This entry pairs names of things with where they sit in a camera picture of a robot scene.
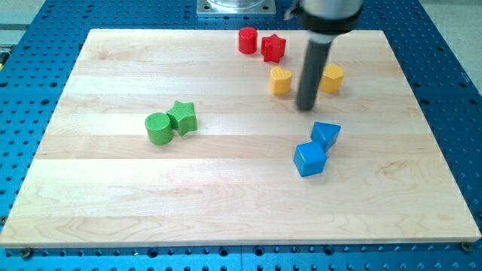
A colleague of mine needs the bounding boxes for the blue cube block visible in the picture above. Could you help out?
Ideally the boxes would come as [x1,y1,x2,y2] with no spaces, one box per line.
[293,142,328,177]

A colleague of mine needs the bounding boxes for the red cylinder block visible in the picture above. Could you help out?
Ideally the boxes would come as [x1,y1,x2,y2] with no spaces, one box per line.
[238,27,258,54]

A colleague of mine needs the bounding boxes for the wooden board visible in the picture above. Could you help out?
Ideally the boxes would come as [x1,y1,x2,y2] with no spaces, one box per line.
[1,29,480,248]

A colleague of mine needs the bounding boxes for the yellow heart block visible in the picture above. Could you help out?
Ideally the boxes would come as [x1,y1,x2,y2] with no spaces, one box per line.
[269,66,293,96]

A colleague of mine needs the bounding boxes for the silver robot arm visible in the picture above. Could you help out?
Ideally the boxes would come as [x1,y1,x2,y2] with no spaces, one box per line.
[283,0,363,44]

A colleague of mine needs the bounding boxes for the green cylinder block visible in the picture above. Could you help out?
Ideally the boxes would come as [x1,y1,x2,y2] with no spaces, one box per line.
[145,112,173,145]

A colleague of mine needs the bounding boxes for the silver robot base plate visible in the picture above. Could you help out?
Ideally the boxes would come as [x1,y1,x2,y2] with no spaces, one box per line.
[197,0,276,16]

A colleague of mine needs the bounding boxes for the red star block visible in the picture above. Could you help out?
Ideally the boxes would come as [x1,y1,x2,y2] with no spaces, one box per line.
[261,34,286,63]

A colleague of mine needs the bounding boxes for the yellow hexagon block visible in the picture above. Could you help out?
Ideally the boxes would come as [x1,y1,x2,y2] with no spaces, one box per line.
[319,64,344,94]

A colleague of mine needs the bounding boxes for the blue triangle block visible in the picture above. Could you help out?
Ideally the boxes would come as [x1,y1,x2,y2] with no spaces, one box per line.
[310,122,341,152]

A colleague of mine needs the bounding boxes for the green star block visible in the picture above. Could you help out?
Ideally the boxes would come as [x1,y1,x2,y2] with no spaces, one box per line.
[167,101,197,136]

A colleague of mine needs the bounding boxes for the blue perforated table plate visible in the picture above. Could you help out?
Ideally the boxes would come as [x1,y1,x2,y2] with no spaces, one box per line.
[1,1,481,270]

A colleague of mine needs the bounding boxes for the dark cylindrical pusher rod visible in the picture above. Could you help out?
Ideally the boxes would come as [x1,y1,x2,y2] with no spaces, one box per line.
[295,40,331,111]

